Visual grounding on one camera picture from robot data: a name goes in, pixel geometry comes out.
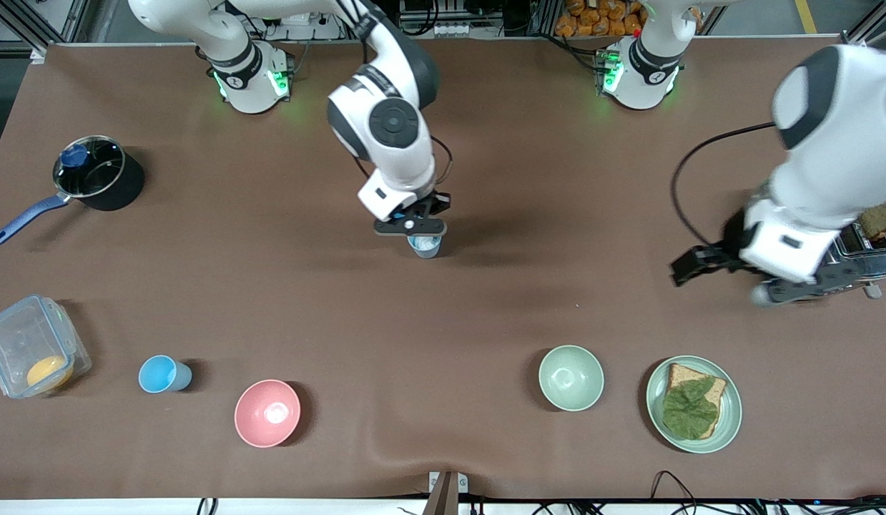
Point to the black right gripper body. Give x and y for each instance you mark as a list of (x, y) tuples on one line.
[(437, 203)]

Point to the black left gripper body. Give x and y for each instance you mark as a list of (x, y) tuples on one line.
[(731, 244)]

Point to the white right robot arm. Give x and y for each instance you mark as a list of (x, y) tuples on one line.
[(392, 125)]

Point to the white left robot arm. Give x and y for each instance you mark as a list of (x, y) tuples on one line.
[(836, 129)]

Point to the brown bread slice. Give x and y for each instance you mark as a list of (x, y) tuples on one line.
[(682, 375)]

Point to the silver toaster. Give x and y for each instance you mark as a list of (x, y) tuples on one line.
[(872, 266)]

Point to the green lettuce leaf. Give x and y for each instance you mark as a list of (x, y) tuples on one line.
[(689, 411)]

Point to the brown toast slice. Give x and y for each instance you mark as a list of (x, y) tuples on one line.
[(877, 220)]

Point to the pale green plate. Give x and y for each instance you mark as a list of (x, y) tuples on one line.
[(729, 422)]

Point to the pale green bowl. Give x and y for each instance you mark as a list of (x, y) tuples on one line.
[(571, 378)]

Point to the white power strip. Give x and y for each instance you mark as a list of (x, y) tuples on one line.
[(296, 16), (451, 30)]

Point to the pink bowl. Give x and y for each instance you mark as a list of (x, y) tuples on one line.
[(265, 413)]

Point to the glass lid with blue knob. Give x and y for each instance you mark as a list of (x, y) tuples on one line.
[(92, 168)]

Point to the orange fruit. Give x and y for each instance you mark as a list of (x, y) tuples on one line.
[(48, 370)]

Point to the clear plastic container green clips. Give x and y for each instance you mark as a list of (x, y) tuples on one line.
[(21, 336)]

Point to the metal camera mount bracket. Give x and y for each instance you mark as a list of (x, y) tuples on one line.
[(448, 490)]

